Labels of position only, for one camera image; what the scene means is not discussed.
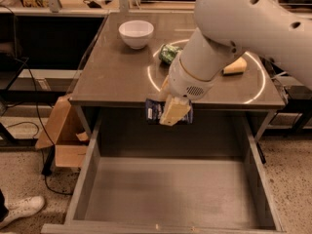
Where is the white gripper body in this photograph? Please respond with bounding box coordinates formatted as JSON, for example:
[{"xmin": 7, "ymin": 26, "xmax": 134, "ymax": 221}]
[{"xmin": 169, "ymin": 53, "xmax": 215, "ymax": 100}]

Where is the dark blue snack bar wrapper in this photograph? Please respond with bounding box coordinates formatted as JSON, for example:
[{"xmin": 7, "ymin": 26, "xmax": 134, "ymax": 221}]
[{"xmin": 145, "ymin": 98, "xmax": 193, "ymax": 125}]

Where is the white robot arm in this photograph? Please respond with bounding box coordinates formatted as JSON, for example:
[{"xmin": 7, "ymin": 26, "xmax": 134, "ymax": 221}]
[{"xmin": 160, "ymin": 0, "xmax": 312, "ymax": 126}]

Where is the grey counter cabinet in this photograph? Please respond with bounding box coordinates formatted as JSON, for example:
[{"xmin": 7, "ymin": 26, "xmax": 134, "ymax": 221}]
[{"xmin": 70, "ymin": 12, "xmax": 285, "ymax": 135}]

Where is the open grey drawer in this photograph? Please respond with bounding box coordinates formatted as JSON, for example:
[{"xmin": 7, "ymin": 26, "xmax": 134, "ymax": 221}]
[{"xmin": 41, "ymin": 108, "xmax": 285, "ymax": 234}]

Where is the crushed green soda can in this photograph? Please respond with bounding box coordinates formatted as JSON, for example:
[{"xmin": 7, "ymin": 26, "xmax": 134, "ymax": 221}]
[{"xmin": 158, "ymin": 44, "xmax": 182, "ymax": 64}]

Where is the white ceramic bowl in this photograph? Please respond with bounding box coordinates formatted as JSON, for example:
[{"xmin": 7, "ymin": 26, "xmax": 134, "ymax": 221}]
[{"xmin": 118, "ymin": 20, "xmax": 154, "ymax": 50}]

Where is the yellow sponge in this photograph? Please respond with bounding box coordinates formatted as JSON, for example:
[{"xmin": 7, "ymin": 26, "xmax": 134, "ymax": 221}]
[{"xmin": 222, "ymin": 58, "xmax": 247, "ymax": 75}]

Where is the brown cardboard box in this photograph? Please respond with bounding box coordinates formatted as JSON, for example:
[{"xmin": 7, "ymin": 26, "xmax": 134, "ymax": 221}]
[{"xmin": 35, "ymin": 96, "xmax": 90, "ymax": 168}]

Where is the white sneaker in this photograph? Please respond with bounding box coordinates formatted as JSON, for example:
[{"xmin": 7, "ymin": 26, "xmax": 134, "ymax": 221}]
[{"xmin": 0, "ymin": 196, "xmax": 45, "ymax": 229}]

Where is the black floor cable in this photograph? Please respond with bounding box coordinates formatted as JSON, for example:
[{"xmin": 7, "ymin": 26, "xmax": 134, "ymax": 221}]
[{"xmin": 0, "ymin": 4, "xmax": 74, "ymax": 196}]

